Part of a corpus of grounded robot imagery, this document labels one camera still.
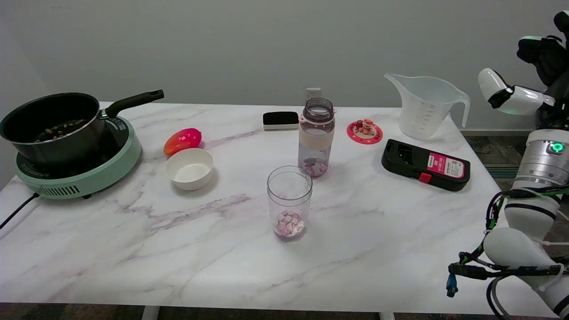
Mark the clear cup with pink cubes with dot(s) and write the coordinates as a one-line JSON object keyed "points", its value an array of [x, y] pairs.
{"points": [[289, 202]]}

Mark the pink coaster with small figurines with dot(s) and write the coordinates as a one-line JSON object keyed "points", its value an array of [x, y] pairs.
{"points": [[364, 132]]}

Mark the black device with pink label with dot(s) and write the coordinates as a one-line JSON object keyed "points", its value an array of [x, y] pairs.
{"points": [[406, 164]]}

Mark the translucent plastic measuring jug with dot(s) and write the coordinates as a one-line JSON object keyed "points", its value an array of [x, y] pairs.
{"points": [[422, 111]]}

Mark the floor vent grille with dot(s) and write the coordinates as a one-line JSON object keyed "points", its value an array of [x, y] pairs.
{"points": [[500, 171]]}

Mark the white round bowl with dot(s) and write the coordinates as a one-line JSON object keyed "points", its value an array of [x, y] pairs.
{"points": [[190, 170]]}

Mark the white wall outlet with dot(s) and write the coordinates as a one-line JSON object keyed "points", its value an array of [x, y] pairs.
{"points": [[313, 94]]}

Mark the green induction cooker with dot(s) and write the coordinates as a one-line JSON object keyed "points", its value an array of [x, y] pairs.
{"points": [[89, 178]]}

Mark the black and white eraser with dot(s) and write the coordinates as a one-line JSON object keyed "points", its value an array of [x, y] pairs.
{"points": [[280, 119]]}

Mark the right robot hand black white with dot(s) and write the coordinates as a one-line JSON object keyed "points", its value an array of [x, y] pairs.
{"points": [[522, 100]]}

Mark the clear bottle with beige band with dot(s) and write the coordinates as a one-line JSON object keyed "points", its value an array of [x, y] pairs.
{"points": [[316, 140]]}

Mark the red orange toy mango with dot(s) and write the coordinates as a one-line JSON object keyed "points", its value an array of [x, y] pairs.
{"points": [[182, 140]]}

